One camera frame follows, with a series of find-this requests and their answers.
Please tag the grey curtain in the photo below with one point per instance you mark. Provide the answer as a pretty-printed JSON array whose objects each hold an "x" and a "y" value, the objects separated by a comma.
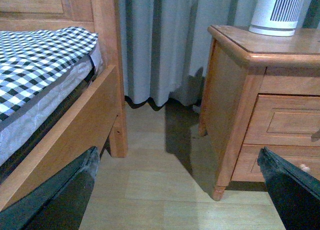
[{"x": 165, "y": 45}]

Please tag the checkered bed sheet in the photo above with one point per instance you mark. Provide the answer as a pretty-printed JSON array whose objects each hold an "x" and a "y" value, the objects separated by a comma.
[{"x": 32, "y": 60}]

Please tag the wooden bed frame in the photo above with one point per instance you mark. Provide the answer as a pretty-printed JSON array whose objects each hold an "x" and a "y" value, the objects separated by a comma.
[{"x": 97, "y": 116}]

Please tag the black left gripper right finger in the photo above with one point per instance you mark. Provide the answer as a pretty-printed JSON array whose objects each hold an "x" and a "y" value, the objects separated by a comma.
[{"x": 294, "y": 193}]

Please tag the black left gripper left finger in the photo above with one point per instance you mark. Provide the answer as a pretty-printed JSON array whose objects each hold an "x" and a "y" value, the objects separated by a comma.
[{"x": 60, "y": 202}]

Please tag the grey mattress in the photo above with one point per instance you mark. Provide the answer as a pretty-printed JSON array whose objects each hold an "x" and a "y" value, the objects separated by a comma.
[{"x": 19, "y": 127}]

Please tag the white slatted air purifier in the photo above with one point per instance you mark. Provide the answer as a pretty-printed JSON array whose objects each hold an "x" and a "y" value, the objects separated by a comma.
[{"x": 276, "y": 17}]

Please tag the wooden drawer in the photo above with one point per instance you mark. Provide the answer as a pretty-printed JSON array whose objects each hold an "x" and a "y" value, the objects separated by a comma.
[
  {"x": 285, "y": 120},
  {"x": 247, "y": 169}
]

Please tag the wooden nightstand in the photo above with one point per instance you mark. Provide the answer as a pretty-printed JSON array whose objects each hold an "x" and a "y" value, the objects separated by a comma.
[{"x": 241, "y": 66}]

